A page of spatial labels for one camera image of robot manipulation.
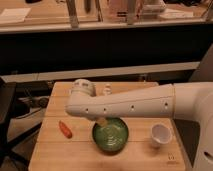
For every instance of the green bowl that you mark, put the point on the green bowl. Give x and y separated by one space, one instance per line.
112 137

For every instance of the metal frame post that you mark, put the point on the metal frame post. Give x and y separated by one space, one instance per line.
72 13

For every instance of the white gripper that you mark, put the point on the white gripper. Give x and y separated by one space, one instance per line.
87 87

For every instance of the white paper sheet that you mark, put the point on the white paper sheet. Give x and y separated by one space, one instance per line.
13 15

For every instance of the black office chair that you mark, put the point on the black office chair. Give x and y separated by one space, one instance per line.
8 105

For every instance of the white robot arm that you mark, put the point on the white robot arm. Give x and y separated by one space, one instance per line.
184 101

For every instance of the white paper cup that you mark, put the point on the white paper cup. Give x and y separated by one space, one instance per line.
160 135

